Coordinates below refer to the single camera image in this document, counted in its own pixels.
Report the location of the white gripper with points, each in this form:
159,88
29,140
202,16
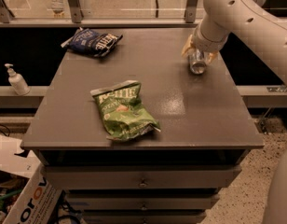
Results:
205,45

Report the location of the silver redbull can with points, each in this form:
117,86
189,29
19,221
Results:
197,63

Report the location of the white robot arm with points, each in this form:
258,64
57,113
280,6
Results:
266,36

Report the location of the green Kettle chip bag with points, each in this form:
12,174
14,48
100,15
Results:
123,114

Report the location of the blue Kettle chip bag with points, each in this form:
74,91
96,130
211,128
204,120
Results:
91,43

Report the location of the grey drawer cabinet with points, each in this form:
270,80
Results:
171,176

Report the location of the white pump soap bottle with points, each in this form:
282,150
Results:
16,80

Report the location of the white cardboard box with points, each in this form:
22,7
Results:
37,197

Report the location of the metal bracket on ledge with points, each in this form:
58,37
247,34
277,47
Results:
281,88

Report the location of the grey metal railing frame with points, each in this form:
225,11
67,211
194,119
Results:
100,13

